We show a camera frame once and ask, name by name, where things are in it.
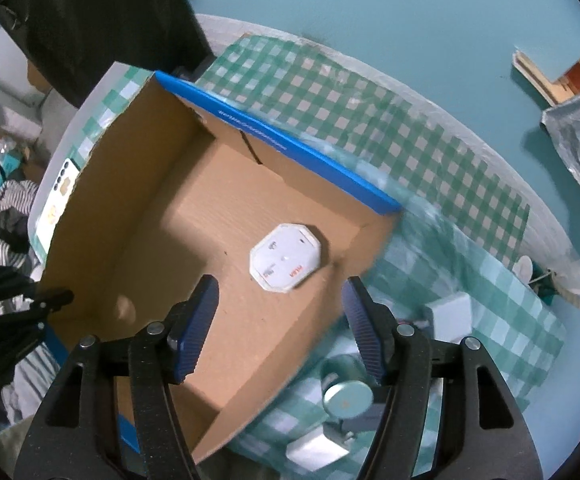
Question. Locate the white oval earbuds case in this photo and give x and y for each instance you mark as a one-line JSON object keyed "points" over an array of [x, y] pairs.
{"points": [[315, 452]]}

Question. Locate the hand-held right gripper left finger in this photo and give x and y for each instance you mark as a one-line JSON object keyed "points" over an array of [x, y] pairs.
{"points": [[197, 332]]}

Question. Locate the white octagonal case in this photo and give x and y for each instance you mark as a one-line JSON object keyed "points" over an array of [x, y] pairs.
{"points": [[284, 257]]}

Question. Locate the round jar with teal lid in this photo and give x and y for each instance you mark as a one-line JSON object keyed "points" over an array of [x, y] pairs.
{"points": [[345, 397]]}

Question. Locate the white printed card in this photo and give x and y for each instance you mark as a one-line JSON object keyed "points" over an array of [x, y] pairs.
{"points": [[57, 195]]}

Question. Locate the small white round object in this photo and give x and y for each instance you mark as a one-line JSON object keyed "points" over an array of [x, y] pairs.
{"points": [[524, 266]]}

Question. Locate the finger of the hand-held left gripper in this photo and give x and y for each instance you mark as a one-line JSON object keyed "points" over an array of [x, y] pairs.
{"points": [[45, 301]]}

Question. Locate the striped cloth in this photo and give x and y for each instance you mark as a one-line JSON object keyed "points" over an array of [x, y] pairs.
{"points": [[32, 380], [7, 195]]}

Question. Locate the cardboard box with blue edge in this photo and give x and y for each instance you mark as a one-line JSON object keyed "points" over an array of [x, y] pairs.
{"points": [[170, 220]]}

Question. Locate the small brown cardboard box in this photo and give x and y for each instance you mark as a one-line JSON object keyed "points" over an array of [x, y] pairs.
{"points": [[37, 77]]}

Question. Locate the white charger cube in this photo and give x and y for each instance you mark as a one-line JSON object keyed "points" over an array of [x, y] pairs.
{"points": [[450, 315]]}

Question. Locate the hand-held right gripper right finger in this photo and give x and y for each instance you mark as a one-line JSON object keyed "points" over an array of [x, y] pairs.
{"points": [[365, 332]]}

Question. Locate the olive green cloth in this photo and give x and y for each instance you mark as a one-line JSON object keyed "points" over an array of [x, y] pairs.
{"points": [[7, 452]]}

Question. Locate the wooden frame piece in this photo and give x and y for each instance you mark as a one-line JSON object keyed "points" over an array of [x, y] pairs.
{"points": [[535, 77]]}

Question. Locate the green checkered tablecloth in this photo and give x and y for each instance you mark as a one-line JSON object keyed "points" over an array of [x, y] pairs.
{"points": [[370, 110]]}

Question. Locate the black cloth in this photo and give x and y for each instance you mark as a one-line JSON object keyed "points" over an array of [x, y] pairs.
{"points": [[95, 25]]}

